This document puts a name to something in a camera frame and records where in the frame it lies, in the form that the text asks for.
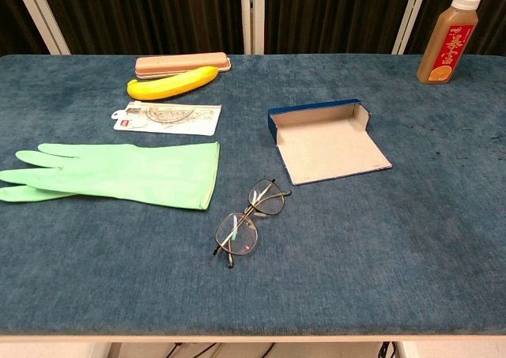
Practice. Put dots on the brown juice bottle red label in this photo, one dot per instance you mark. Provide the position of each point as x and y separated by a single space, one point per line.
446 42

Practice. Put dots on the dark pleated curtain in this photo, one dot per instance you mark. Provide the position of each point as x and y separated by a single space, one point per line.
16 26
494 14
150 14
336 14

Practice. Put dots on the blue velvet table cover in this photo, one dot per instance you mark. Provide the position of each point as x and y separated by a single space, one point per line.
276 275

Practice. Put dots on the green rubber glove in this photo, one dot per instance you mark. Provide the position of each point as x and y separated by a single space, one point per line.
138 172

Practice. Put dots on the thin-framed eyeglasses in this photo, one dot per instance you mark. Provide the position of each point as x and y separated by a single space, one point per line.
237 233

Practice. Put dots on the pink pencil case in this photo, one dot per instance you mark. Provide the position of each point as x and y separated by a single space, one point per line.
178 62

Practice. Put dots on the blue glasses case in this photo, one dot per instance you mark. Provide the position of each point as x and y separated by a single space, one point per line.
336 148

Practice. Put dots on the yellow banana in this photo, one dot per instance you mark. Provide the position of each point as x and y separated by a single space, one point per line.
170 86

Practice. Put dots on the white packaged ruler set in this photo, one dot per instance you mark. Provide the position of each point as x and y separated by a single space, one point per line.
170 121

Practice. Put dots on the white frame post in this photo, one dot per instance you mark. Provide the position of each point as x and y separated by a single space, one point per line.
252 14
39 14
411 14

